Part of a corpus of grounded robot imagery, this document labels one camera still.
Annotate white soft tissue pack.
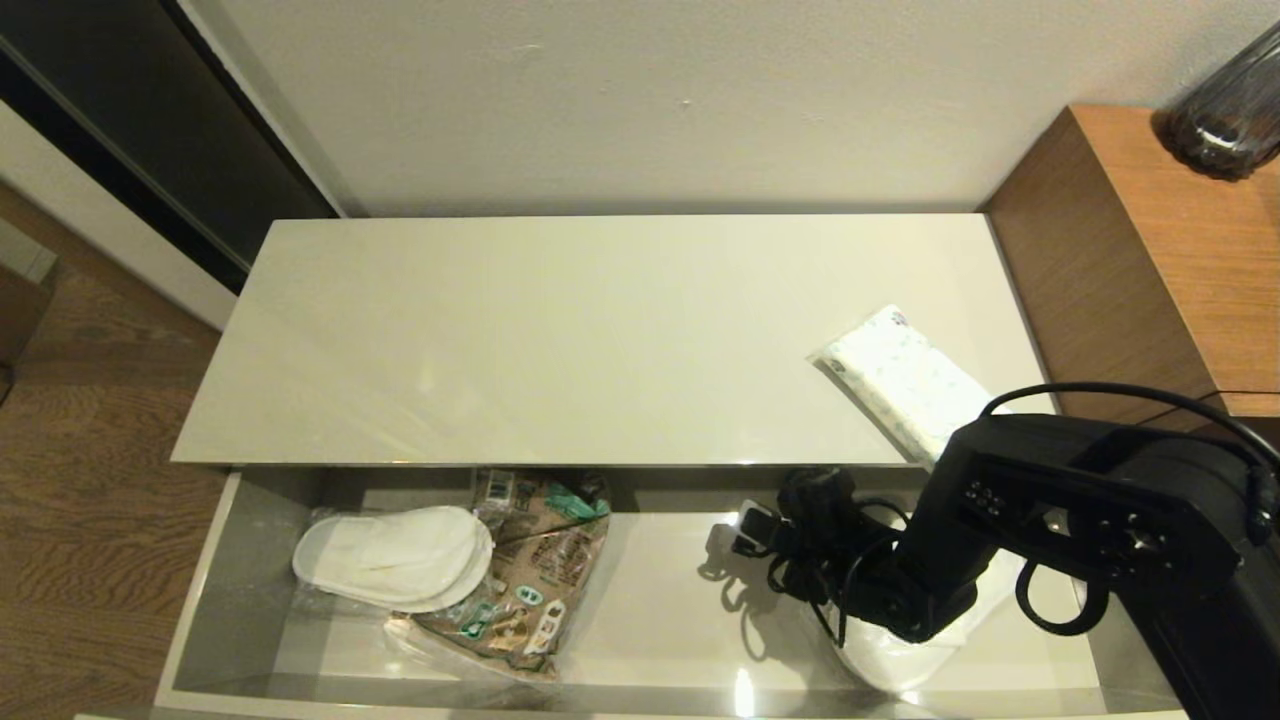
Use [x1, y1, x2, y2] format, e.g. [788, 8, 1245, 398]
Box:
[808, 305, 1011, 463]

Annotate white slippers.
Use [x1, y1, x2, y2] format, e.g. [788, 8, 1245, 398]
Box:
[830, 560, 1026, 693]
[292, 504, 496, 615]

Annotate brown printed snack bag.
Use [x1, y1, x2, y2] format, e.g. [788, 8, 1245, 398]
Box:
[385, 468, 613, 683]

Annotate brown wooden side cabinet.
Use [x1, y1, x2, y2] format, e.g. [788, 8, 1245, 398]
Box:
[985, 105, 1280, 441]

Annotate dark glass vase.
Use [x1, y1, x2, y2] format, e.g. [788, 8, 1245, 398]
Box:
[1155, 25, 1280, 183]

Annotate dark door panel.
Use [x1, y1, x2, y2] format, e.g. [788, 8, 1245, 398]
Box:
[0, 0, 346, 291]

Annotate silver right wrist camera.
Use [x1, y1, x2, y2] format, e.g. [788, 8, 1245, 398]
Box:
[735, 500, 776, 551]

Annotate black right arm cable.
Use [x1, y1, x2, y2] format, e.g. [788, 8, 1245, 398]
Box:
[980, 382, 1280, 481]

